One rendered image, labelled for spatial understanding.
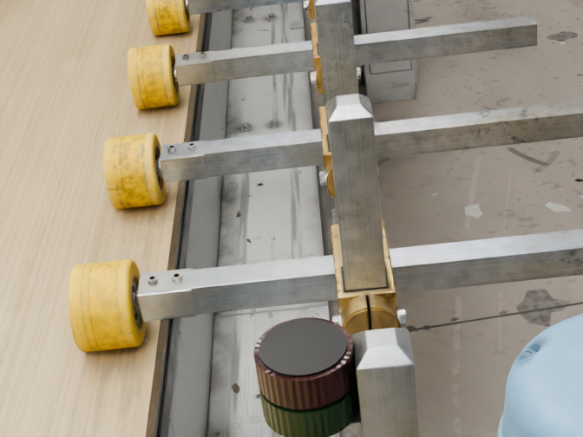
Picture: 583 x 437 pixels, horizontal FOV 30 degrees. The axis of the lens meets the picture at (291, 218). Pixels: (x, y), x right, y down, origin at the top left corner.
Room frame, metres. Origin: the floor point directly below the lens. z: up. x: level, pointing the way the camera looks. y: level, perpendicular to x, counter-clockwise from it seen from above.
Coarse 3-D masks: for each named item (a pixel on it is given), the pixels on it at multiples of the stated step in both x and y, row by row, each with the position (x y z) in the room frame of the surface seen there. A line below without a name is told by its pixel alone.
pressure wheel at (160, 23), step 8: (152, 0) 1.53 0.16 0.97; (160, 0) 1.53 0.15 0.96; (168, 0) 1.53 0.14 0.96; (176, 0) 1.53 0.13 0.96; (184, 0) 1.57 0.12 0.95; (152, 8) 1.53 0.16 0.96; (160, 8) 1.52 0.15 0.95; (168, 8) 1.52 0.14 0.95; (176, 8) 1.52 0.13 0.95; (184, 8) 1.53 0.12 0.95; (152, 16) 1.52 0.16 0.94; (160, 16) 1.52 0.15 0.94; (168, 16) 1.52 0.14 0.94; (176, 16) 1.52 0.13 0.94; (184, 16) 1.52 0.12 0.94; (152, 24) 1.52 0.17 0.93; (160, 24) 1.52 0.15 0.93; (168, 24) 1.52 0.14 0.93; (176, 24) 1.52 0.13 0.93; (184, 24) 1.53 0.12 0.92; (152, 32) 1.53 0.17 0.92; (160, 32) 1.53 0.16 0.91; (168, 32) 1.54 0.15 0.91; (176, 32) 1.54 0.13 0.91; (184, 32) 1.54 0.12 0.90
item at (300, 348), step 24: (288, 336) 0.53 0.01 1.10; (312, 336) 0.52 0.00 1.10; (336, 336) 0.52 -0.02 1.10; (264, 360) 0.51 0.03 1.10; (288, 360) 0.50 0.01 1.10; (312, 360) 0.50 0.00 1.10; (336, 360) 0.50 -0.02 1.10; (288, 408) 0.49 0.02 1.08; (312, 408) 0.49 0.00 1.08; (360, 432) 0.50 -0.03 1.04
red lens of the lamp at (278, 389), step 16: (288, 320) 0.54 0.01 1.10; (256, 352) 0.52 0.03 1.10; (352, 352) 0.51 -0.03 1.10; (256, 368) 0.51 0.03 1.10; (336, 368) 0.49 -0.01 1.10; (352, 368) 0.50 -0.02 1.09; (272, 384) 0.49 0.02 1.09; (288, 384) 0.49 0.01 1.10; (304, 384) 0.48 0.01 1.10; (320, 384) 0.49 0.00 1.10; (336, 384) 0.49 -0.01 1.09; (352, 384) 0.50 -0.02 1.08; (272, 400) 0.49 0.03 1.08; (288, 400) 0.49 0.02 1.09; (304, 400) 0.49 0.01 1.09; (320, 400) 0.49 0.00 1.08; (336, 400) 0.49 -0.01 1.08
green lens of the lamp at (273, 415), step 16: (352, 400) 0.50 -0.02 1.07; (272, 416) 0.50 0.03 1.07; (288, 416) 0.49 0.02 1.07; (304, 416) 0.49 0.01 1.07; (320, 416) 0.49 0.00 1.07; (336, 416) 0.49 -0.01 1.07; (352, 416) 0.50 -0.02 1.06; (288, 432) 0.49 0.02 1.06; (304, 432) 0.49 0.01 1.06; (320, 432) 0.49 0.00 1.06; (336, 432) 0.49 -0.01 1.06
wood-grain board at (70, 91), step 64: (0, 0) 1.81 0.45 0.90; (64, 0) 1.77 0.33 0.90; (128, 0) 1.73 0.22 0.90; (0, 64) 1.52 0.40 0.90; (64, 64) 1.49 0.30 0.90; (0, 128) 1.30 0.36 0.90; (64, 128) 1.28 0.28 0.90; (128, 128) 1.25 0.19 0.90; (0, 192) 1.13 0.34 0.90; (64, 192) 1.11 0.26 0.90; (0, 256) 0.99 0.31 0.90; (64, 256) 0.97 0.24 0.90; (128, 256) 0.95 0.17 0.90; (0, 320) 0.87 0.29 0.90; (64, 320) 0.85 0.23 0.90; (0, 384) 0.77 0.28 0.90; (64, 384) 0.76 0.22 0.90; (128, 384) 0.75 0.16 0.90
